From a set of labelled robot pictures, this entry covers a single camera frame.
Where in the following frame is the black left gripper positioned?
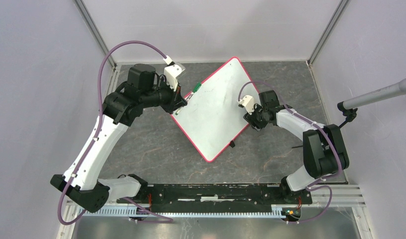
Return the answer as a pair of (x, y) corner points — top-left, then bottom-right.
(141, 76), (187, 114)

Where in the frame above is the pink framed whiteboard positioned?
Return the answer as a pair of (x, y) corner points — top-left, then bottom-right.
(172, 57), (260, 162)

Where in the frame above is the green capped whiteboard marker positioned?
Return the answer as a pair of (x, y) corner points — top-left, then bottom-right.
(174, 82), (202, 115)

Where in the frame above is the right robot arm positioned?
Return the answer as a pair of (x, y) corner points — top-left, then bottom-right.
(238, 90), (349, 203)

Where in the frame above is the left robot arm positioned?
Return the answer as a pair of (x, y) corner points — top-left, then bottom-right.
(50, 63), (187, 213)

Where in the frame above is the black microphone tripod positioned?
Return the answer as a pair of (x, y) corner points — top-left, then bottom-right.
(287, 108), (358, 152)

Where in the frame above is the grey microphone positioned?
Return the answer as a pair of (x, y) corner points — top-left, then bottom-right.
(337, 78), (406, 112)

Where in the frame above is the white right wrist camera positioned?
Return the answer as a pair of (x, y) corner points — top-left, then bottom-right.
(238, 95), (256, 115)

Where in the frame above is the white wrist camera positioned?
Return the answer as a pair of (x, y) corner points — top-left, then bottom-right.
(163, 55), (186, 92)
(238, 95), (256, 115)

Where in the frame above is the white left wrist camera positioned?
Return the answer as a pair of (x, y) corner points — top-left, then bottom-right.
(163, 55), (186, 92)

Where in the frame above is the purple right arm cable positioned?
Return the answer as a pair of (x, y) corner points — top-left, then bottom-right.
(238, 81), (344, 226)

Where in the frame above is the aluminium front frame rail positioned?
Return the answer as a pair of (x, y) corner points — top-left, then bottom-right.
(66, 184), (367, 208)

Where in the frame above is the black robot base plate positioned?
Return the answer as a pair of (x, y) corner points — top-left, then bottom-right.
(116, 183), (313, 214)

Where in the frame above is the white slotted cable duct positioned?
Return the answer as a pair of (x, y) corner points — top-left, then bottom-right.
(83, 206), (285, 219)

